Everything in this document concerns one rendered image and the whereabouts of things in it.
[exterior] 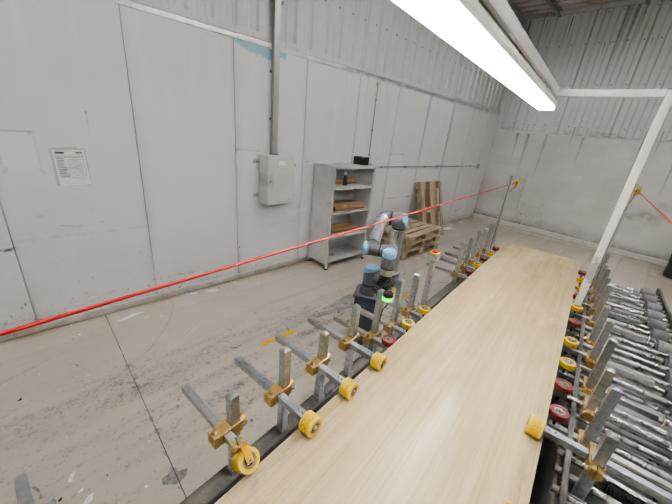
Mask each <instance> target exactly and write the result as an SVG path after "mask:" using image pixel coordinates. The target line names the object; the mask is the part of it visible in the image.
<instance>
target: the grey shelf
mask: <svg viewBox="0 0 672 504"><path fill-rule="evenodd" d="M356 171H357V172H356ZM344 172H348V177H353V178H357V179H358V182H357V183H350V184H347V186H344V185H343V184H335V183H334V182H335V181H336V178H343V176H344ZM373 173H374V174H373ZM375 174H376V167H375V166H370V165H357V164H353V163H314V173H313V188H312V203H311V217H310V232H309V242H312V241H315V240H319V239H322V238H326V237H329V236H333V235H336V234H340V233H343V232H347V231H350V230H346V231H341V232H337V233H332V234H331V226H330V225H331V224H334V223H341V222H347V221H351V223H352V224H357V225H358V227H357V228H360V227H364V226H367V225H368V224H369V216H370V209H371V202H372V195H373V188H374V181H375ZM372 180H373V182H372ZM371 188H372V189H371ZM353 190H354V191H353ZM370 195H371V196H370ZM350 196H351V197H350ZM353 197H354V198H353ZM352 198H353V199H352ZM348 199H352V200H356V201H357V202H359V201H362V202H363V204H364V208H359V209H351V210H343V211H335V212H334V211H333V203H332V202H334V201H337V200H348ZM369 202H370V203H369ZM329 206H331V207H329ZM368 210H369V211H368ZM351 214H352V215H351ZM350 215H351V216H350ZM367 217H368V218H367ZM352 224H351V225H352ZM366 224H367V225H366ZM327 228H328V230H327ZM357 228H355V229H357ZM367 231H368V227H367V228H364V229H360V230H357V231H354V232H350V233H347V234H344V235H340V236H337V237H333V238H330V239H327V240H323V241H320V242H317V243H313V244H310V245H309V247H308V259H307V261H311V260H310V259H309V258H310V257H311V258H312V259H314V260H316V261H318V262H320V263H322V264H324V270H327V266H328V263H331V262H334V261H337V260H341V259H345V258H348V257H352V256H355V255H359V254H362V253H363V244H364V241H366V238H367ZM364 238H365V240H364ZM348 239H349V240H348ZM345 240H346V241H345ZM347 241H348V242H347ZM361 259H364V254H362V257H361Z"/></svg>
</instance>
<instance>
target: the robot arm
mask: <svg viewBox="0 0 672 504"><path fill-rule="evenodd" d="M405 214H406V213H400V212H394V211H384V212H381V213H379V214H378V215H377V216H376V218H375V223H378V222H381V221H385V220H388V219H392V218H395V217H398V216H402V215H405ZM387 225H392V230H391V236H390V243H389V244H388V245H386V244H381V243H380V241H381V238H382V235H383V232H384V229H385V227H386V226H387ZM407 227H408V215H407V216H404V217H401V218H397V219H394V220H391V221H387V222H384V223H381V224H377V225H374V227H373V229H372V232H371V234H370V236H369V239H368V241H364V244H363V254H366V255H372V256H378V257H382V259H381V265H380V266H379V265H377V264H368V265H366V266H365V268H364V273H363V280H362V284H361V286H360V288H359V292H360V293H361V294H362V295H364V296H368V297H373V296H374V294H376V296H377V291H378V290H379V289H384V290H389V289H390V290H392V288H396V287H397V282H398V280H399V279H400V277H401V273H400V271H399V269H398V265H399V260H400V255H401V249H402V244H403V238H404V233H405V229H406V228H407ZM391 287H392V288H391Z"/></svg>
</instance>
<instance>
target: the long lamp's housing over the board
mask: <svg viewBox="0 0 672 504"><path fill-rule="evenodd" d="M452 1H453V2H454V3H455V4H456V5H457V6H458V7H459V8H460V9H461V10H462V11H463V12H464V13H465V14H466V15H467V16H468V17H469V18H470V19H471V20H472V21H473V23H474V24H475V25H476V26H477V27H478V28H479V29H480V30H481V31H482V32H483V33H484V34H485V35H486V36H487V37H488V38H489V39H490V40H491V41H492V42H493V43H494V45H495V46H496V47H497V48H498V49H499V50H500V51H501V52H502V53H503V54H504V55H505V56H506V57H507V58H508V59H509V60H510V61H511V62H512V63H513V64H514V65H515V67H516V68H517V69H518V70H519V71H520V72H521V73H522V74H523V75H524V76H525V77H526V78H527V79H528V80H529V81H530V82H531V83H532V84H533V85H534V86H535V87H536V89H537V90H538V91H539V92H540V93H541V94H542V95H543V96H544V97H545V98H546V99H547V100H548V101H549V102H550V103H551V104H552V105H553V106H554V110H552V111H555V108H556V106H557V102H556V99H555V97H554V96H553V95H552V94H551V92H550V91H549V90H548V88H547V87H546V86H545V85H544V83H543V82H542V81H541V80H540V78H539V77H538V76H537V75H536V73H535V72H534V71H533V70H532V68H531V67H530V66H529V65H528V63H527V62H526V61H525V60H524V58H523V57H522V56H521V54H520V53H519V52H518V51H517V49H516V48H515V47H514V46H513V44H512V43H511V42H510V41H509V39H508V38H507V37H506V36H505V34H504V33H503V32H502V31H501V29H500V28H499V27H498V26H497V24H496V23H495V22H494V20H493V19H492V18H491V17H490V15H489V14H488V13H487V12H486V10H485V9H484V8H483V7H482V5H481V4H480V3H479V2H478V0H452Z"/></svg>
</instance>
